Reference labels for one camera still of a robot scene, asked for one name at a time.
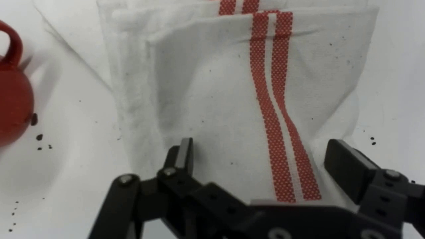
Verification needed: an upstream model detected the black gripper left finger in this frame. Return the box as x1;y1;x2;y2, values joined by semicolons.
163;138;193;186

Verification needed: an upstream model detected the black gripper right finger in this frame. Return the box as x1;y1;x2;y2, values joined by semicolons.
324;139;381;204

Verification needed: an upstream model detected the white red striped towel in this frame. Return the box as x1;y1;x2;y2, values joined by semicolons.
97;0;377;205

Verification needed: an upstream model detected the red mug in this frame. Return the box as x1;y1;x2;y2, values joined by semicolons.
0;21;34;147

